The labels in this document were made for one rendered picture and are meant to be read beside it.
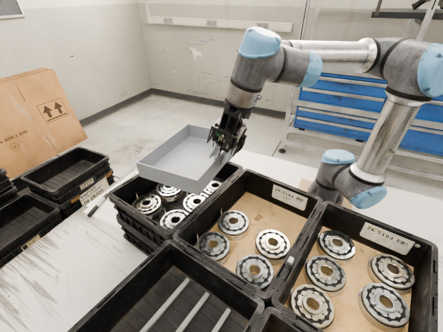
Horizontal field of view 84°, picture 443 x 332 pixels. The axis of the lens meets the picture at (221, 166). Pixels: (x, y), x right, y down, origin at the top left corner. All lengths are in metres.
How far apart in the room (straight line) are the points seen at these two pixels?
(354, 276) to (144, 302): 0.57
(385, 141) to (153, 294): 0.80
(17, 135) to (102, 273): 2.32
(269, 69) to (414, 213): 1.01
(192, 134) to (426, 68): 0.68
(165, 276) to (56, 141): 2.66
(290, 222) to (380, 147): 0.37
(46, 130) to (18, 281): 2.29
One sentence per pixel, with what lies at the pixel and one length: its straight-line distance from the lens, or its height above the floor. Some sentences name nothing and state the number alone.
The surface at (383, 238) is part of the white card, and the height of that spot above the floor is 0.89.
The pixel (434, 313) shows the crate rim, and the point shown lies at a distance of 0.75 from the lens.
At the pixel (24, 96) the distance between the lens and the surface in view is 3.17.
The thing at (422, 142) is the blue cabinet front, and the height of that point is 0.41.
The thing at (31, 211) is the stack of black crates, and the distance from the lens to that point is 1.92.
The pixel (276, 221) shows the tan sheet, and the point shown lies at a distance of 0.89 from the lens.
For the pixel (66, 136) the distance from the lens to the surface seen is 3.31.
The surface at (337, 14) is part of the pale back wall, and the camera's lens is 3.28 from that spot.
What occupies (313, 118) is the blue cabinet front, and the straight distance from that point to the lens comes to 2.63.
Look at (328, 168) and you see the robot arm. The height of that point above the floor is 0.91.
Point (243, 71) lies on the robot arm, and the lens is 0.54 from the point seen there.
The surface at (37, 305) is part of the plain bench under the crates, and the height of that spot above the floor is 0.70.
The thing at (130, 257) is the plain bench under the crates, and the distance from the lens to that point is 1.00.
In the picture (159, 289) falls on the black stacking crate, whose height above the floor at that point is 0.83.
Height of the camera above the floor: 1.48
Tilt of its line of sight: 36 degrees down
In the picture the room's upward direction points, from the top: straight up
